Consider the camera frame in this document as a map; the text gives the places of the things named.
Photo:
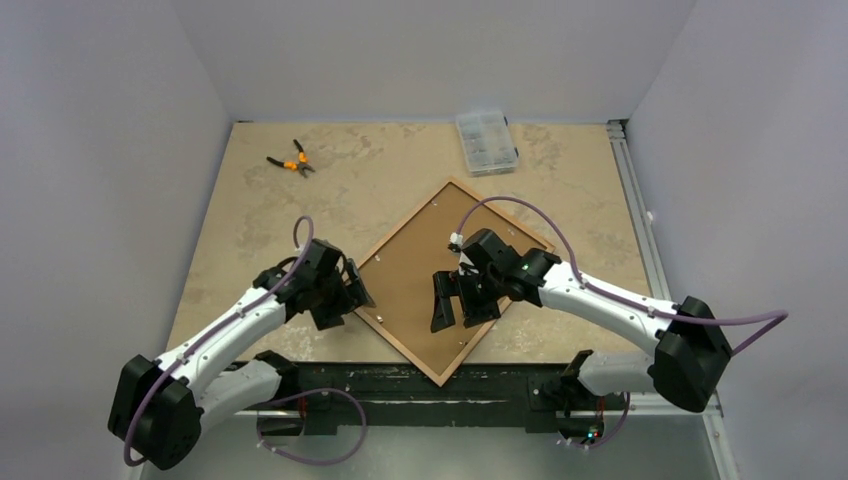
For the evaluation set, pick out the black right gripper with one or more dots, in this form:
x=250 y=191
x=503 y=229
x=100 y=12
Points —
x=466 y=291

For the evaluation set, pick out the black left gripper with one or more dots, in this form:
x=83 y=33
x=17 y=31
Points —
x=333 y=315

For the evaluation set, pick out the brown cardboard backing board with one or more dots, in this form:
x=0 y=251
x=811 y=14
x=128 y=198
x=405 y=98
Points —
x=404 y=278

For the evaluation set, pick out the blue wooden picture frame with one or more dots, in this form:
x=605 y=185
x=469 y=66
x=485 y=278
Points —
x=411 y=358

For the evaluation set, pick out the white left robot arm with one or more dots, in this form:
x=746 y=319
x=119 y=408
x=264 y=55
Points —
x=162 y=406

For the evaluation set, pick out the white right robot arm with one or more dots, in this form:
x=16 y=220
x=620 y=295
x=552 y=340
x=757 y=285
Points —
x=622 y=312

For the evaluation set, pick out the clear plastic screw box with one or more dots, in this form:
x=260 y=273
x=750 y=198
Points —
x=487 y=143

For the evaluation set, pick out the orange black pliers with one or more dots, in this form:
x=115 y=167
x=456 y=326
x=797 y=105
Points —
x=300 y=165

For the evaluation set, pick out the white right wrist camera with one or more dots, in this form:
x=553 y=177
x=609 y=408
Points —
x=456 y=241

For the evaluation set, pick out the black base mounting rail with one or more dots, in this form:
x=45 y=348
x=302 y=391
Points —
x=320 y=397

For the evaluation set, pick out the aluminium right side rail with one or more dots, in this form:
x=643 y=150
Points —
x=636 y=212

